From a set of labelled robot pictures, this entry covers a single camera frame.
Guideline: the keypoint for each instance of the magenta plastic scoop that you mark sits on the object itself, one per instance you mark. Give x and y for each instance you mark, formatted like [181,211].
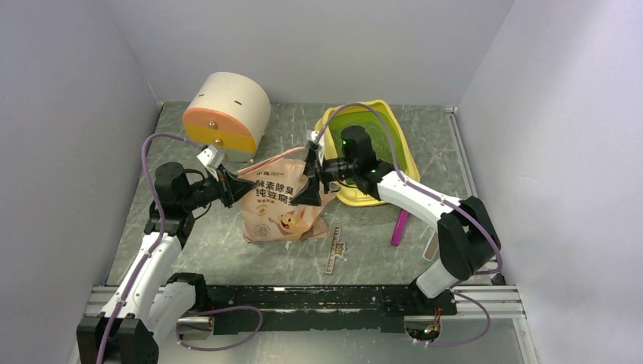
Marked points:
[399,228]

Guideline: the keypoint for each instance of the pink cat litter bag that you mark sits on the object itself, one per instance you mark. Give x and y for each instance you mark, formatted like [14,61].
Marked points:
[267,212]

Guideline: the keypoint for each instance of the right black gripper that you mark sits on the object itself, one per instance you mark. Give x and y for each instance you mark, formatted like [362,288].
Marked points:
[309,194]

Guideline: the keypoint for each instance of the small white grey clip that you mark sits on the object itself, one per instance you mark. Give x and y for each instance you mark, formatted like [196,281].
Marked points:
[431,249]

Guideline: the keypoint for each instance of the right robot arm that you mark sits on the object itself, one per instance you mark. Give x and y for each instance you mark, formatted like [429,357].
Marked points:
[466,236]

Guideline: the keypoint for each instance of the torn bag top strip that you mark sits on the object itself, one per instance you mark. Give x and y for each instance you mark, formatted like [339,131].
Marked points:
[337,249]

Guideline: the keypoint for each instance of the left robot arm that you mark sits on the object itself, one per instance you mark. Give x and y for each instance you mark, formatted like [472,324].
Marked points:
[147,305]

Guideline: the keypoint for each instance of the white orange cylindrical bin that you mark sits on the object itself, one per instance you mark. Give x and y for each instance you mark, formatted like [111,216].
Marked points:
[230,112]

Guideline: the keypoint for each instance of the yellow green litter box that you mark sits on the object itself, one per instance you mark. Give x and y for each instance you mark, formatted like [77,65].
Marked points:
[388,139]

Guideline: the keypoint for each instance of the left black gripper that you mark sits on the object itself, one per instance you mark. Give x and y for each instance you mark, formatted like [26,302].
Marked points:
[236,187]

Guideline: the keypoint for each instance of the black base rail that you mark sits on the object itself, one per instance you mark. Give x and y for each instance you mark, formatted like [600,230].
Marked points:
[244,308]

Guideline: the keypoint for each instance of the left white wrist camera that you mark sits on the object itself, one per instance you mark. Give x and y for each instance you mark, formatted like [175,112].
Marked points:
[211,158]

